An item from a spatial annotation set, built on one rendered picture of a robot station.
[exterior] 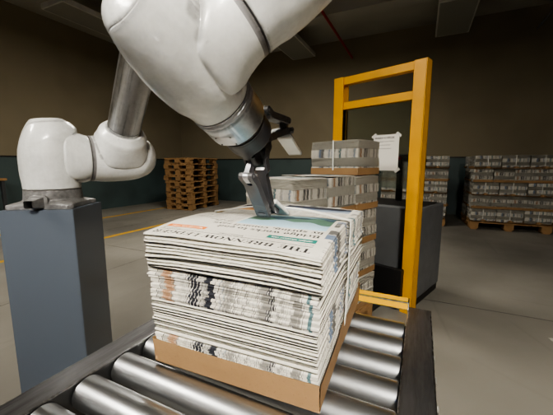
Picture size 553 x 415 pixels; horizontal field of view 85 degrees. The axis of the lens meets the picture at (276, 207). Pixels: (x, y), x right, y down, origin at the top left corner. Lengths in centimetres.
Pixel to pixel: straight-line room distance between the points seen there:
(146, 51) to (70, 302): 94
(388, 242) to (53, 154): 231
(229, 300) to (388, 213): 227
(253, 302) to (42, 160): 85
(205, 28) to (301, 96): 836
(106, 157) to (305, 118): 763
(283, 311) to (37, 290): 90
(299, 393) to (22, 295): 94
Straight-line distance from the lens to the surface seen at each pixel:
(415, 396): 55
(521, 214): 651
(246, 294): 44
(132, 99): 104
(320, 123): 839
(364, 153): 206
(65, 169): 113
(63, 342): 123
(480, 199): 634
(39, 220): 112
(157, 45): 33
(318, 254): 38
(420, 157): 238
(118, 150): 112
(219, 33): 34
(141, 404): 54
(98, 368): 64
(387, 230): 267
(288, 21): 37
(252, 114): 42
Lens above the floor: 113
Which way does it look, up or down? 8 degrees down
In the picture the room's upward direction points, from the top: straight up
